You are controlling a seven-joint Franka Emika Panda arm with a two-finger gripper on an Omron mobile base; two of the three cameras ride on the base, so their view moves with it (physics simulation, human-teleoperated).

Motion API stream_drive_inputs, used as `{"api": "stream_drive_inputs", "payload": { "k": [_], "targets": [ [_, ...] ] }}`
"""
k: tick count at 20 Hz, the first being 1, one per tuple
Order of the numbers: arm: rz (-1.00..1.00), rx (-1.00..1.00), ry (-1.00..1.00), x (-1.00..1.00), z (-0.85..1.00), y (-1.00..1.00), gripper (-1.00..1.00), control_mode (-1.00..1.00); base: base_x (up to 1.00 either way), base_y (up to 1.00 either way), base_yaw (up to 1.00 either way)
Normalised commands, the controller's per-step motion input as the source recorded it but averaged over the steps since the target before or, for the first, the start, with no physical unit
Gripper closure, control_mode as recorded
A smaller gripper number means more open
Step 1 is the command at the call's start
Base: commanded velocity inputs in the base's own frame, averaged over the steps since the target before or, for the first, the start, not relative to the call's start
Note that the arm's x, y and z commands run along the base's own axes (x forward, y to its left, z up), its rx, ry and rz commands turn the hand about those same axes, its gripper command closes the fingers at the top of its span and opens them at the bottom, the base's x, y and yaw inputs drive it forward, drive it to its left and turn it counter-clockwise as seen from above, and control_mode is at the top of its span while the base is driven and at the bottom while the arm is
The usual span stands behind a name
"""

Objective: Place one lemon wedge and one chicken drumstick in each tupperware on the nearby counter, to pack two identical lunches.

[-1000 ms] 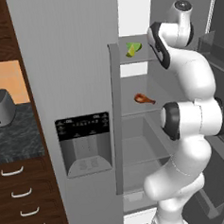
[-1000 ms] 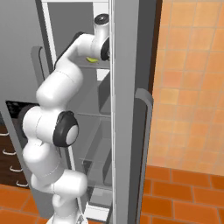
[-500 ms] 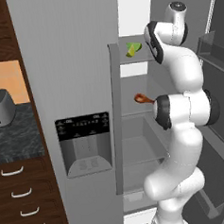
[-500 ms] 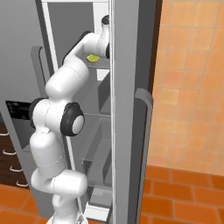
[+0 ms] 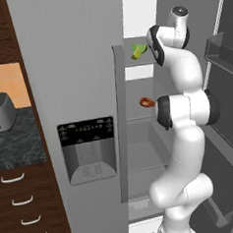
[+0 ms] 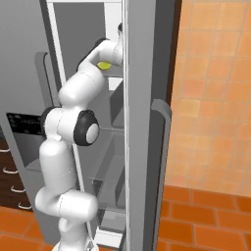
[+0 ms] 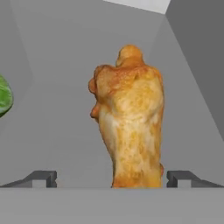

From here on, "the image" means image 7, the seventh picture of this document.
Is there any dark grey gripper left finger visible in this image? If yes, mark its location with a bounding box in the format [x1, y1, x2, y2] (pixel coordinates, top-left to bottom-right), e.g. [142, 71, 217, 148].
[0, 170, 58, 189]

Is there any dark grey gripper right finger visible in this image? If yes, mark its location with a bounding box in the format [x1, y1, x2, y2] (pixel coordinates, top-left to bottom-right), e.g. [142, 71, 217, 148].
[166, 170, 224, 189]

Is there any golden brown chicken drumstick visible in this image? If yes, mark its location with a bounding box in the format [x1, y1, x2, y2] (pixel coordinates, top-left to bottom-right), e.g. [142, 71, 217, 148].
[87, 44, 165, 189]

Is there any green leafy vegetable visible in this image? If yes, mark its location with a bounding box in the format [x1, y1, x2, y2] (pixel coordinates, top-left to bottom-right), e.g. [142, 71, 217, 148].
[0, 74, 14, 118]

